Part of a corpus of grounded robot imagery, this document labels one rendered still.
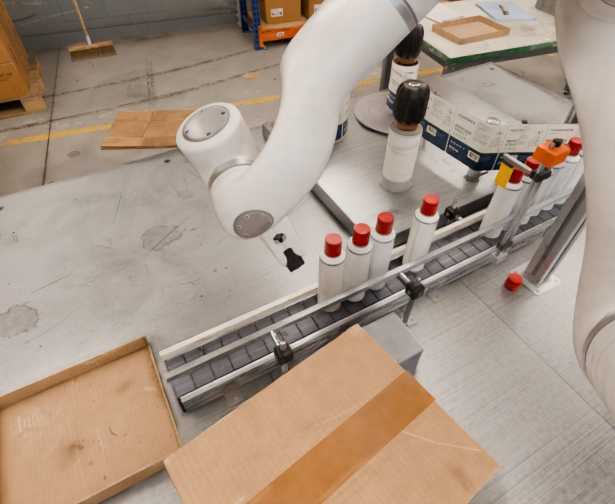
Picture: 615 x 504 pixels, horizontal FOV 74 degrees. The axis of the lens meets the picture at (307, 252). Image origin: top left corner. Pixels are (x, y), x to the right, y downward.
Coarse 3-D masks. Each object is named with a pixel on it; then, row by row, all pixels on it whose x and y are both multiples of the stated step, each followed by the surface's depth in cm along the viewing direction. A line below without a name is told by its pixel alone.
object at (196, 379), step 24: (552, 216) 110; (456, 240) 104; (480, 240) 104; (432, 264) 98; (384, 288) 93; (288, 312) 89; (336, 312) 89; (240, 336) 85; (288, 336) 85; (168, 360) 81; (192, 360) 81; (216, 360) 81; (240, 360) 81; (192, 384) 78
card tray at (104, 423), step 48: (144, 336) 86; (48, 384) 81; (96, 384) 82; (144, 384) 82; (0, 432) 76; (48, 432) 76; (96, 432) 76; (144, 432) 76; (0, 480) 70; (48, 480) 70; (96, 480) 70
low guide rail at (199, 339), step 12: (480, 216) 105; (444, 228) 102; (456, 228) 103; (432, 240) 101; (396, 252) 96; (312, 288) 89; (276, 300) 87; (288, 300) 87; (252, 312) 84; (264, 312) 85; (228, 324) 82; (240, 324) 84; (204, 336) 81; (216, 336) 82; (168, 348) 79; (180, 348) 79
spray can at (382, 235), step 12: (384, 216) 79; (372, 228) 83; (384, 228) 79; (372, 240) 82; (384, 240) 81; (372, 252) 84; (384, 252) 83; (372, 264) 86; (384, 264) 86; (372, 276) 89; (372, 288) 92
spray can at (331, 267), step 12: (336, 240) 75; (324, 252) 77; (336, 252) 76; (324, 264) 78; (336, 264) 77; (324, 276) 80; (336, 276) 80; (324, 288) 83; (336, 288) 82; (324, 300) 86
